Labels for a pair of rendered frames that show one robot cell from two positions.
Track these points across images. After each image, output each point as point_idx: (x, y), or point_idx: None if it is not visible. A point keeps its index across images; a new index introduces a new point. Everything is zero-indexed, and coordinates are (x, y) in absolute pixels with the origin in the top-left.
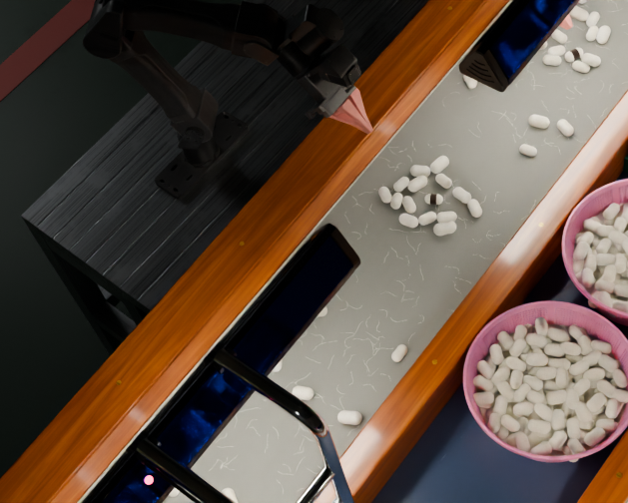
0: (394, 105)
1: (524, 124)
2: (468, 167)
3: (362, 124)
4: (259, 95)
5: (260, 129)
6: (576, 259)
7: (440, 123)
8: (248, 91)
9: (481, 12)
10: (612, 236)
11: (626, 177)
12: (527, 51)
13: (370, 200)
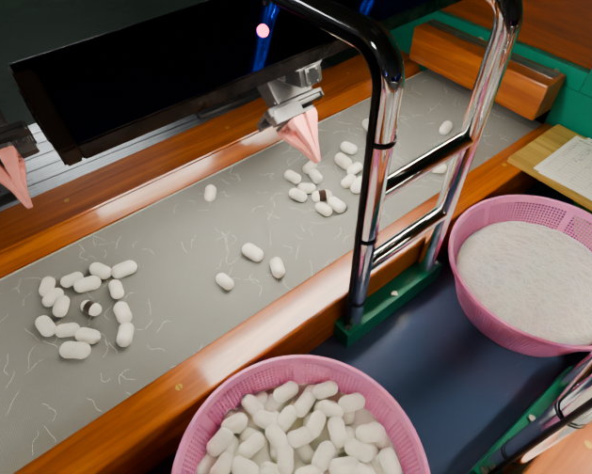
0: (120, 196)
1: (239, 251)
2: (155, 281)
3: (12, 193)
4: (54, 166)
5: (31, 193)
6: (208, 453)
7: (159, 227)
8: (48, 161)
9: (253, 138)
10: (267, 433)
11: (334, 343)
12: (139, 109)
13: (34, 288)
